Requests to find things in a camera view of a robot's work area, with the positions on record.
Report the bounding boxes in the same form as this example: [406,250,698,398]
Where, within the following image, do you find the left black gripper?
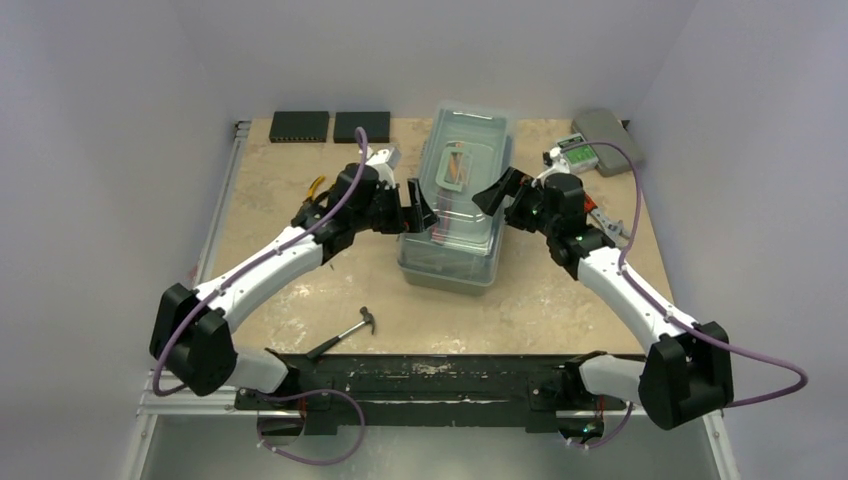
[353,180,439,237]

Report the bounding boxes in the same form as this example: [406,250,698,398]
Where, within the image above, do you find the translucent green tool box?
[398,101,515,296]

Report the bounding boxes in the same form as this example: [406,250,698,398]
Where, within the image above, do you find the red black utility knife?
[431,212,451,245]

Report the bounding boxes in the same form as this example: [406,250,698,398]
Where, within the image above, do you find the yellow handled pliers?
[445,142,467,191]

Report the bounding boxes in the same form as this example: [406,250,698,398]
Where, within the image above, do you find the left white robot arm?
[150,163,437,409]

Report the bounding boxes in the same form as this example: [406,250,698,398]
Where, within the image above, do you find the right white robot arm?
[472,168,734,430]

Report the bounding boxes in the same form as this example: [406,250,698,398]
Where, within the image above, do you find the green white screw box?
[555,133,599,174]

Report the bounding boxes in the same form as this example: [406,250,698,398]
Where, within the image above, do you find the small black flat box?
[332,111,391,144]

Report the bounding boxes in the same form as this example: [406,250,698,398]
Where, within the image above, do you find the red adjustable wrench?
[584,196,630,243]

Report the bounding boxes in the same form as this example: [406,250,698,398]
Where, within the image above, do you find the yellow black needle pliers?
[306,175,326,200]

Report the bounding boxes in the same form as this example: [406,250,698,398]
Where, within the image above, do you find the grey plastic case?
[572,108,646,177]

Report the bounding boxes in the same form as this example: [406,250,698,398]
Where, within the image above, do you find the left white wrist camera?
[366,146,402,176]

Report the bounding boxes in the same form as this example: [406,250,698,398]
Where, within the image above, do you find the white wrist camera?
[537,147,570,183]
[366,146,402,176]

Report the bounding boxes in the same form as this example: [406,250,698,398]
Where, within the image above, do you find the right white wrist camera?
[537,147,570,183]

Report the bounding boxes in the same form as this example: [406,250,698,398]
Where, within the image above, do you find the black handled hammer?
[306,306,376,361]

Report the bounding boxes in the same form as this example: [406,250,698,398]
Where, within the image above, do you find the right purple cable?
[543,140,810,452]

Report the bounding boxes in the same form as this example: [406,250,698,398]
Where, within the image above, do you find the black network switch box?
[268,111,330,143]

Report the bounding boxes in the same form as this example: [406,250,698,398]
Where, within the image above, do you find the aluminium rail frame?
[135,119,725,425]

